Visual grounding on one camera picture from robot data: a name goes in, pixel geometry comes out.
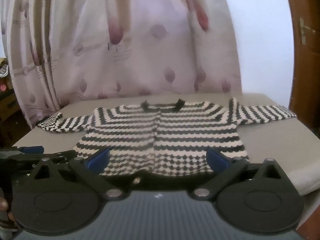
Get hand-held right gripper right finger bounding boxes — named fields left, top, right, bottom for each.
left=191, top=149, right=288, bottom=201

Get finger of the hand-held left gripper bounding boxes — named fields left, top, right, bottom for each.
left=15, top=145, right=45, bottom=155
left=37, top=150, right=77, bottom=162

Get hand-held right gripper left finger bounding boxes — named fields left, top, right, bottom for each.
left=29, top=148, right=123, bottom=201

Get black and white striped sweater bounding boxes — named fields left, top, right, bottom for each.
left=36, top=97, right=298, bottom=181

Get person's left hand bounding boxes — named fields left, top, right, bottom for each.
left=0, top=187, right=18, bottom=233

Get brown wooden shelf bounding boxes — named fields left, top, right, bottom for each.
left=0, top=75, right=27, bottom=133

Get colourful items on cabinet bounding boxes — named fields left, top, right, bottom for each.
left=0, top=57, right=10, bottom=78

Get pink patterned curtain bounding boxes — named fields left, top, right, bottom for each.
left=0, top=0, right=243, bottom=130

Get brown wooden door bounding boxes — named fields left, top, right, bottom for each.
left=284, top=0, right=320, bottom=137

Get brass door latch plate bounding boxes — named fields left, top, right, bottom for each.
left=299, top=17, right=307, bottom=45

